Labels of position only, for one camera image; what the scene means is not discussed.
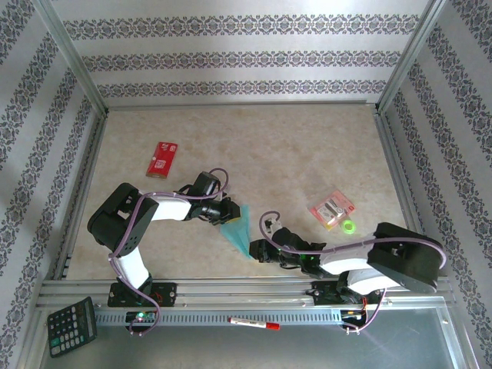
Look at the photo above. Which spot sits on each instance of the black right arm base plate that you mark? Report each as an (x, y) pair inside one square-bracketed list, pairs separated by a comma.
[(324, 294)]

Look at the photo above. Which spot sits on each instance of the small circuit board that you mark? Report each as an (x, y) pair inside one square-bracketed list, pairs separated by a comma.
[(140, 316), (351, 314)]

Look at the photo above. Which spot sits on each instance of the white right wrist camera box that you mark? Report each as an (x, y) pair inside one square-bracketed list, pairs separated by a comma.
[(273, 225)]

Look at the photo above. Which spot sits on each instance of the pink blister pack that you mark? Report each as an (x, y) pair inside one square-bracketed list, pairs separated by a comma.
[(332, 207)]

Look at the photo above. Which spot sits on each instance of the long aluminium frame rail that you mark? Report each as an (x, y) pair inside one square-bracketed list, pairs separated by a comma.
[(238, 104)]

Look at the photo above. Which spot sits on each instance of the black desk calculator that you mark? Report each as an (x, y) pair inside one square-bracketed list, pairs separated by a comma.
[(71, 326)]

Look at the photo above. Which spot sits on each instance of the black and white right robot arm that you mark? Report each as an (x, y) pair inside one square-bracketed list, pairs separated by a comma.
[(403, 257)]

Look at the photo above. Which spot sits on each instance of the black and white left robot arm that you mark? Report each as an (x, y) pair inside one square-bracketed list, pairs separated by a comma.
[(119, 219)]

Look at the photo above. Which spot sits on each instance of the grey metal sheet shelf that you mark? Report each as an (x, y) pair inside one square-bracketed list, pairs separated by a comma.
[(269, 350)]

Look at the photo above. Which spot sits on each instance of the aluminium frame post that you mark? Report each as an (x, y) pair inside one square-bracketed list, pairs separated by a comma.
[(411, 50), (65, 50)]

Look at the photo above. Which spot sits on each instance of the aluminium mounting rail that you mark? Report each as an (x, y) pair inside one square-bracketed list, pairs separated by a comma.
[(250, 288)]

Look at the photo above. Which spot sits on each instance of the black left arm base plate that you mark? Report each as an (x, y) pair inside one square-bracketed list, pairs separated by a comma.
[(169, 294)]

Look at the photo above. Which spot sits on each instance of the aluminium side frame rail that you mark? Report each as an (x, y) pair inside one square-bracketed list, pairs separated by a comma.
[(394, 161), (88, 173)]

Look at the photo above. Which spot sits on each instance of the red snack packet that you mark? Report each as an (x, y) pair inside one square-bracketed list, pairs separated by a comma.
[(161, 161)]

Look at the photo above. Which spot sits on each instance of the white marker with red cap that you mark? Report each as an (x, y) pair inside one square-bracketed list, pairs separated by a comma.
[(250, 323)]

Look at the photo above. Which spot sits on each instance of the light blue paper sheet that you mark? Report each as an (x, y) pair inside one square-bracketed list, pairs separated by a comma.
[(240, 230)]

